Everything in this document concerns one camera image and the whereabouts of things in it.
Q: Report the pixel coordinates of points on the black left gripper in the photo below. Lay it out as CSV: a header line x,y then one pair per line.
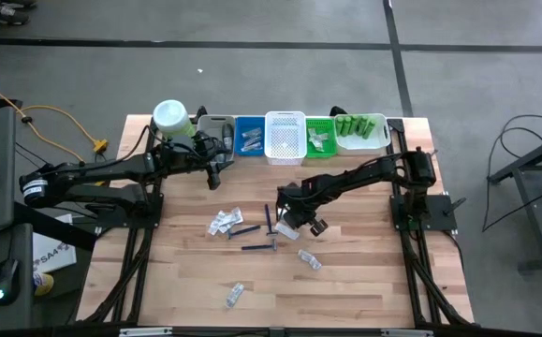
x,y
207,149

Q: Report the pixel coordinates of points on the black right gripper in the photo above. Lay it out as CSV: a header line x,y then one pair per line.
x,y
294,203

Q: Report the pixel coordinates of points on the white printed sachet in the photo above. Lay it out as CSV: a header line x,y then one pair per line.
x,y
234,217
323,136
289,232
317,146
309,259
234,295
313,134
215,224

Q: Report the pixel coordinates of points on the dark grey deodorant stick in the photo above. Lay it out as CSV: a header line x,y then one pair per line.
x,y
227,133

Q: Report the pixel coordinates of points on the bare metal nail clipper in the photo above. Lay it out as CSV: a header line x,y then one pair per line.
x,y
251,148

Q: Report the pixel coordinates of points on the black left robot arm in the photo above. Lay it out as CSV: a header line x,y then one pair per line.
x,y
88,175

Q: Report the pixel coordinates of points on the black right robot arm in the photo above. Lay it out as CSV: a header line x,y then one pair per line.
x,y
369,173

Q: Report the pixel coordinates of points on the blue disposable razor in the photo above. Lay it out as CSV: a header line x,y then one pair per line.
x,y
247,230
268,217
259,246

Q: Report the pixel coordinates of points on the blue plastic basket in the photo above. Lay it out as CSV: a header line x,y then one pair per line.
x,y
240,122

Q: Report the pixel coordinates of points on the black glossy table caster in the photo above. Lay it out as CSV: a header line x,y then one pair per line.
x,y
200,112
337,111

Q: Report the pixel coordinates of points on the white perforated plastic basket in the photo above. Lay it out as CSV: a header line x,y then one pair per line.
x,y
284,140

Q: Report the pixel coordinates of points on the green disinfecting wipes canister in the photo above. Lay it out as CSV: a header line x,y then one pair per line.
x,y
172,117

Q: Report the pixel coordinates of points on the green plastic basket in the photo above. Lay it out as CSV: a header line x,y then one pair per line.
x,y
329,147

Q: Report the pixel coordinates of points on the yellow and white cup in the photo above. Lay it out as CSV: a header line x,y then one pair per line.
x,y
45,284

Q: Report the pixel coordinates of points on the black computer mouse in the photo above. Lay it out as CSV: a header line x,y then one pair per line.
x,y
4,281

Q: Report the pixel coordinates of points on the person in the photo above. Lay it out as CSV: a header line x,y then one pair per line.
x,y
10,14

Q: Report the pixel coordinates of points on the black table edge rail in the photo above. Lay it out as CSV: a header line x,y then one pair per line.
x,y
270,333

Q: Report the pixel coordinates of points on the black desk leg frame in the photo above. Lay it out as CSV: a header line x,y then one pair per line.
x,y
539,220

